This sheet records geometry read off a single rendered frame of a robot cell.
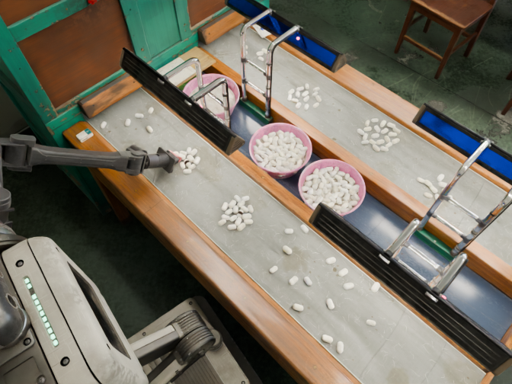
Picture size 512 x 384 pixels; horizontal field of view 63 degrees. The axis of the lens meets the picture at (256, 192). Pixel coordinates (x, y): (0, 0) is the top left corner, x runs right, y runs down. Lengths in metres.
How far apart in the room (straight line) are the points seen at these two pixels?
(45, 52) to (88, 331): 1.24
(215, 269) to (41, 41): 1.04
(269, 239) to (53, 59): 1.08
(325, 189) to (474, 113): 1.81
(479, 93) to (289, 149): 1.96
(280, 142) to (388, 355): 0.93
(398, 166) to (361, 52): 1.78
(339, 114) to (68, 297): 1.47
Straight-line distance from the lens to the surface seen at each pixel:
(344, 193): 1.72
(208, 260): 1.53
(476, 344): 1.24
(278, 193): 1.65
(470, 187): 1.90
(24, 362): 0.82
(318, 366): 1.43
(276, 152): 1.81
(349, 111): 1.99
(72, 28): 1.83
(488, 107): 3.40
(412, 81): 3.36
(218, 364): 1.72
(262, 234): 1.59
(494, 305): 1.78
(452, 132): 1.56
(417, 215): 1.72
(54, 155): 1.49
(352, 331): 1.50
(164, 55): 2.13
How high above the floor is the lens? 2.17
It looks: 58 degrees down
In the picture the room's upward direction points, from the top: straight up
